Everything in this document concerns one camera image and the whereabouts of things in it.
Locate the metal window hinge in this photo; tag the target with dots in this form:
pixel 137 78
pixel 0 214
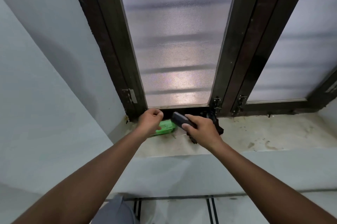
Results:
pixel 132 96
pixel 332 86

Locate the pale stone window sill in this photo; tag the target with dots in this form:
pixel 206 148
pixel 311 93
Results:
pixel 263 131

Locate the person's left hand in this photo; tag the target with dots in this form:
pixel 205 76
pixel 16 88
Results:
pixel 148 122

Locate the person's left forearm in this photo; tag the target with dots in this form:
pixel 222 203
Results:
pixel 87 179

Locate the frosted glass window pane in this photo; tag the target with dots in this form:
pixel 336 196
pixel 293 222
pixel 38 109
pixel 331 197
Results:
pixel 179 34
pixel 297 60

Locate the black trash bag roll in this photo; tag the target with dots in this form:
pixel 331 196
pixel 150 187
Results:
pixel 180 119

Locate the dark metal window latch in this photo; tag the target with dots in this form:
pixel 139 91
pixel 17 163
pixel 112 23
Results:
pixel 217 104
pixel 240 104

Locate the person's right forearm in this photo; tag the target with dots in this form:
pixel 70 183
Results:
pixel 263 184

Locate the grey pedal trash bin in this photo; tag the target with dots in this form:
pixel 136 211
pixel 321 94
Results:
pixel 115 213

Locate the green bag box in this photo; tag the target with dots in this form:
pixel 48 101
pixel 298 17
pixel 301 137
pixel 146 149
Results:
pixel 167 128

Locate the person's right hand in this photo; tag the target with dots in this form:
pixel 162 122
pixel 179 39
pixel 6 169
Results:
pixel 205 134

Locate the dark brown window frame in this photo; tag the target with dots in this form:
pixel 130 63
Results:
pixel 105 34

